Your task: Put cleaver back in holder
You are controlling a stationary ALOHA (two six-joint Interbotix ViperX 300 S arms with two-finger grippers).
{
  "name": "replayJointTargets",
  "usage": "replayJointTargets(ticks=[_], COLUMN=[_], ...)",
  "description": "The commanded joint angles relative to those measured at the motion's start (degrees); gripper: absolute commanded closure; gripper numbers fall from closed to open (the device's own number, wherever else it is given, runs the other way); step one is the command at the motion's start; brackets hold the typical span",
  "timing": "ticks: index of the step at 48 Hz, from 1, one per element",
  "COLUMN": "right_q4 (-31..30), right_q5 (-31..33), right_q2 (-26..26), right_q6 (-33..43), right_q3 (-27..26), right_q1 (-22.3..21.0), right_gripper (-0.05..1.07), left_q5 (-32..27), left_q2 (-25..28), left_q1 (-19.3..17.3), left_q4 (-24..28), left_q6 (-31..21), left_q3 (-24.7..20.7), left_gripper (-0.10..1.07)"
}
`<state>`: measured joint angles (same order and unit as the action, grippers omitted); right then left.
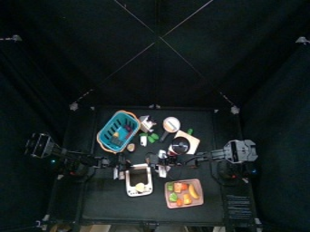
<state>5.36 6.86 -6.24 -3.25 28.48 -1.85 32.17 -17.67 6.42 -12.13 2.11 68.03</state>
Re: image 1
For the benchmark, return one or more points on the orange toy carrot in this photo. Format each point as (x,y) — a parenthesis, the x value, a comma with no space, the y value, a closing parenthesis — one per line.
(179,203)

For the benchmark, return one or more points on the yellow orange toy piece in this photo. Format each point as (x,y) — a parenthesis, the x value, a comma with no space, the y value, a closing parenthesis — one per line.
(187,198)

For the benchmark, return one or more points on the beige cutting board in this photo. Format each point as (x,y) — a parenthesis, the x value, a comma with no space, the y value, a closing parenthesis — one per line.
(194,141)

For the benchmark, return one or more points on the orange toy slice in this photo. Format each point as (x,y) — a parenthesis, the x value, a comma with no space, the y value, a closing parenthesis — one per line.
(185,186)

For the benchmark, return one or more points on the pink food tray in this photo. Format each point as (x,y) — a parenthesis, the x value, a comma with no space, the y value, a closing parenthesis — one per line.
(198,182)

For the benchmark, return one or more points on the yellow toy banana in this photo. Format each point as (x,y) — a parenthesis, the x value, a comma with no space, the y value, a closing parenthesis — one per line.
(194,192)

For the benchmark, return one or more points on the yellow white toast piece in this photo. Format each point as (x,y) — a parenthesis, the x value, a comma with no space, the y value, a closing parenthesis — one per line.
(178,187)

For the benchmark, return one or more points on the dark round pot lid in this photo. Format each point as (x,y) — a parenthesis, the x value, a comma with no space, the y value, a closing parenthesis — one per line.
(178,142)

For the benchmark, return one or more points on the green toy leaf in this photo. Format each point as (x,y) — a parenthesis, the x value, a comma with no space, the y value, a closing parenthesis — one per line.
(150,139)
(155,136)

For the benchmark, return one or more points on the blue basket with orange rim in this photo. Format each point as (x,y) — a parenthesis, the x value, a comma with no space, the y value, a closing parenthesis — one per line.
(107,133)

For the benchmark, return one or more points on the red toy piece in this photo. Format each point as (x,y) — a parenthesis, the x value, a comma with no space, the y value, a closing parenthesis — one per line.
(129,129)

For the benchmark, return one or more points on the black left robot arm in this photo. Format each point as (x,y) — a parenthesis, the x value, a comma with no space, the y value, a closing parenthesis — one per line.
(67,152)

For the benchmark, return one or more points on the white tray with grille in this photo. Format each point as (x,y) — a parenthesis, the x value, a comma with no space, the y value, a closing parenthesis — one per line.
(130,181)

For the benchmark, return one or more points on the cream round toy piece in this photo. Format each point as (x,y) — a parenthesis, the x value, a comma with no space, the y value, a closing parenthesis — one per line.
(139,187)

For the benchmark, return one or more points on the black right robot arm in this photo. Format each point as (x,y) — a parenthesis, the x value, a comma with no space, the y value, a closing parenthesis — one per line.
(240,151)

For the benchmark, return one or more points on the smooth green toy vegetable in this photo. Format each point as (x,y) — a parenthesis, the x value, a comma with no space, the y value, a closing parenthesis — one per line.
(170,187)

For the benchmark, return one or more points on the brown egg shell half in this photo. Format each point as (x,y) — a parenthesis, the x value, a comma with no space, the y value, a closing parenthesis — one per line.
(131,147)

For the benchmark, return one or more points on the dark grey toy piece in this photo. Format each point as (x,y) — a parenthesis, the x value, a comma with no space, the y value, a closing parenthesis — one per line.
(117,141)

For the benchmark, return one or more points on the metal frame clamp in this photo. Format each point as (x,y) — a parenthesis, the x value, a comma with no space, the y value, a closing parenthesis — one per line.
(74,105)
(234,109)
(302,40)
(16,38)
(154,106)

